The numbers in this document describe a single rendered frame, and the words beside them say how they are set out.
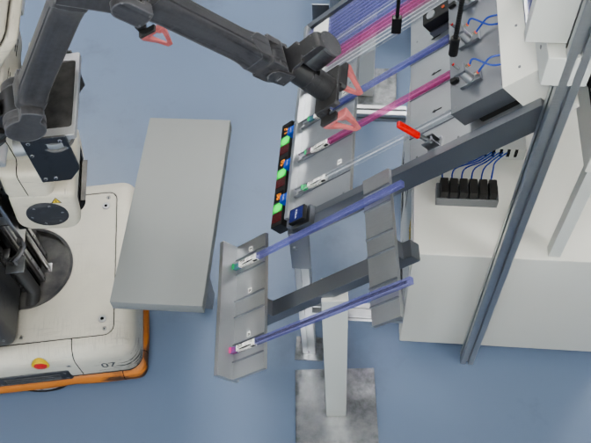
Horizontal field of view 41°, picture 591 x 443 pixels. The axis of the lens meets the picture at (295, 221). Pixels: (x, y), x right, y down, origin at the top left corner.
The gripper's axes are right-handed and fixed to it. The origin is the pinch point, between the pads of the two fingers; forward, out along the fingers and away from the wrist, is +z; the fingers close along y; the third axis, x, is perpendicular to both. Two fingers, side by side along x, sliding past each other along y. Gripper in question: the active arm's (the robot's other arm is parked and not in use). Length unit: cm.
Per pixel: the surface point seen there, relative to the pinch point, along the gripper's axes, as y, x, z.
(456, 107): -4.6, -19.6, 9.1
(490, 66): 1.7, -27.8, 9.4
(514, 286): -10, 12, 72
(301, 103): 28.4, 35.3, 11.7
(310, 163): 7.2, 30.7, 13.3
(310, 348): -16, 81, 61
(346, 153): 4.3, 17.5, 13.7
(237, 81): 98, 113, 38
